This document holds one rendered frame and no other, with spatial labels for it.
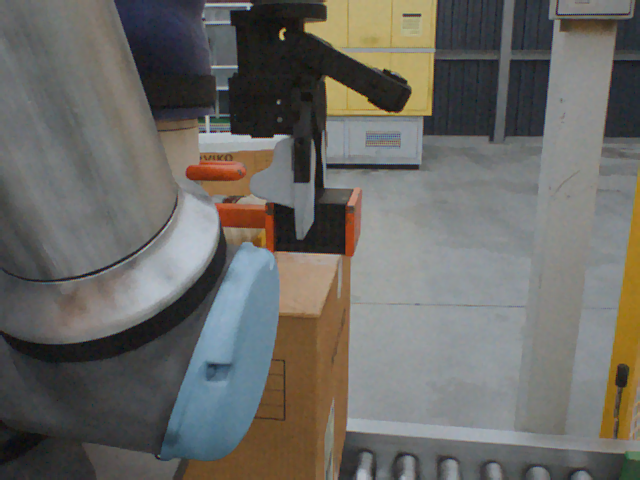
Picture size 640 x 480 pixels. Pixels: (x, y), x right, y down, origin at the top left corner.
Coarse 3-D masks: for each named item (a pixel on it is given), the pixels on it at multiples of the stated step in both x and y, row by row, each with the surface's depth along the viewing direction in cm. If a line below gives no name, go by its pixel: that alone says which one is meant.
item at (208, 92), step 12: (144, 84) 76; (156, 84) 77; (168, 84) 77; (180, 84) 78; (192, 84) 80; (204, 84) 82; (156, 96) 77; (168, 96) 78; (180, 96) 79; (192, 96) 80; (204, 96) 83
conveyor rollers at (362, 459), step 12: (360, 456) 129; (372, 456) 129; (408, 456) 128; (360, 468) 125; (372, 468) 126; (396, 468) 127; (408, 468) 125; (444, 468) 125; (456, 468) 125; (492, 468) 125; (540, 468) 124
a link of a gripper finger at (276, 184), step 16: (288, 144) 55; (288, 160) 55; (256, 176) 56; (272, 176) 56; (288, 176) 55; (256, 192) 56; (272, 192) 55; (288, 192) 55; (304, 192) 54; (304, 208) 55; (304, 224) 56
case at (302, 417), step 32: (288, 256) 91; (320, 256) 91; (288, 288) 78; (320, 288) 78; (288, 320) 71; (320, 320) 70; (288, 352) 72; (320, 352) 71; (288, 384) 73; (320, 384) 73; (256, 416) 75; (288, 416) 74; (320, 416) 74; (256, 448) 76; (288, 448) 75; (320, 448) 75
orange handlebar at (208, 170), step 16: (208, 160) 90; (192, 176) 85; (208, 176) 85; (224, 176) 85; (240, 176) 86; (224, 208) 61; (240, 208) 60; (256, 208) 60; (224, 224) 61; (240, 224) 61; (256, 224) 60
